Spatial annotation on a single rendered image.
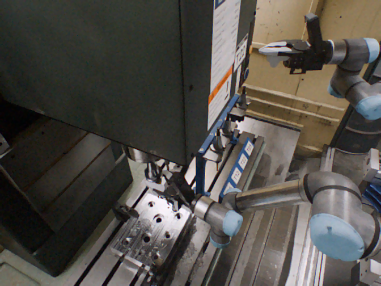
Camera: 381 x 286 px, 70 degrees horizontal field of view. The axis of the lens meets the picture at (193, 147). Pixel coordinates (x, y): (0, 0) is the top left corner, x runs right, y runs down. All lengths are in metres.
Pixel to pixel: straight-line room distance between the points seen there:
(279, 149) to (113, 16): 1.51
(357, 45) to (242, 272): 1.03
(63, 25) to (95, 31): 0.08
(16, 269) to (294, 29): 1.90
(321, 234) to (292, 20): 1.13
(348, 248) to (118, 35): 0.67
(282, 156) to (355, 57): 0.98
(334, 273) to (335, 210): 1.43
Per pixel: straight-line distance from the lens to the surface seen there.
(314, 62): 0.97
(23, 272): 1.78
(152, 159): 0.82
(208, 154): 1.16
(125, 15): 0.50
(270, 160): 1.82
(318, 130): 1.91
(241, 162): 1.51
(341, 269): 2.19
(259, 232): 1.50
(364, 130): 3.04
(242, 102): 1.40
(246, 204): 0.99
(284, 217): 1.63
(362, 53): 1.01
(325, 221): 0.74
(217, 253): 1.30
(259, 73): 1.75
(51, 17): 0.63
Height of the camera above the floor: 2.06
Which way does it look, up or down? 46 degrees down
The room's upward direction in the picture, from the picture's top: 1 degrees counter-clockwise
